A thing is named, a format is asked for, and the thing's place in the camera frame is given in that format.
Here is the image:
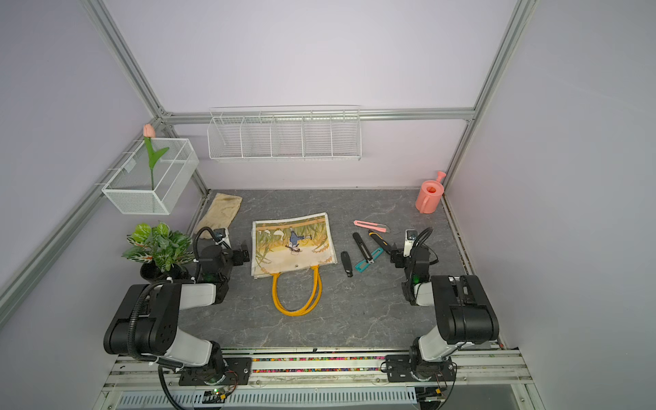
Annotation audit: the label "pink utility knife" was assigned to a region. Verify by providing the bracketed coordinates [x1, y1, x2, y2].
[353, 220, 391, 233]

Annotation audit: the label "slim black utility knife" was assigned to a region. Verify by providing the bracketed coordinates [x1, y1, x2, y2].
[352, 232, 372, 260]

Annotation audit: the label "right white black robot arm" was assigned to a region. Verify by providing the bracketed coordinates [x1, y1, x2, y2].
[381, 247, 499, 383]

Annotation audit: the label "teal utility knife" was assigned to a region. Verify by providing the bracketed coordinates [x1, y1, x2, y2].
[355, 248, 384, 273]

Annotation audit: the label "small black utility knife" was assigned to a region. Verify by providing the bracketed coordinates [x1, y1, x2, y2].
[340, 251, 354, 278]

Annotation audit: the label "white wire wall shelf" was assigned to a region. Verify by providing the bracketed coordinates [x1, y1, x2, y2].
[207, 105, 362, 161]

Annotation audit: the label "potted green plant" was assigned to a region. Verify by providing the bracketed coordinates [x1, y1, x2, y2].
[122, 222, 194, 282]

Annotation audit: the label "white mesh side basket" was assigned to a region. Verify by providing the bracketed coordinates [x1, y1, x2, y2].
[102, 138, 199, 215]

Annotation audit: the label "beige work glove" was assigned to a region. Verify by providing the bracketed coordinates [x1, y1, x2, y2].
[196, 193, 243, 232]

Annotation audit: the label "aluminium cage frame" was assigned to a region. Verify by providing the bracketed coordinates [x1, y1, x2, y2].
[1, 1, 536, 325]

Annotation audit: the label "pink watering can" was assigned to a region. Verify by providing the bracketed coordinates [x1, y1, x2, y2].
[415, 172, 447, 215]

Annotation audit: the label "illustrated tote bag yellow handles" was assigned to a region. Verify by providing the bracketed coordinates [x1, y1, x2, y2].
[250, 213, 338, 317]

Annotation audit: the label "black yellow utility knife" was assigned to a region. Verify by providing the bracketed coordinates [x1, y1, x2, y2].
[368, 231, 392, 255]

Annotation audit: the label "artificial pink tulip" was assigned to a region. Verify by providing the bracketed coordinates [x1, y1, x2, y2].
[143, 124, 169, 191]

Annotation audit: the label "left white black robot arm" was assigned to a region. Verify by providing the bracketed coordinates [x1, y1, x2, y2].
[104, 244, 252, 388]

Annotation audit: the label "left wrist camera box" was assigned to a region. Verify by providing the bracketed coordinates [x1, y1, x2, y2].
[212, 228, 232, 249]

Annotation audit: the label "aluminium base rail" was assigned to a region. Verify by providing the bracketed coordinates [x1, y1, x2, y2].
[99, 347, 536, 410]

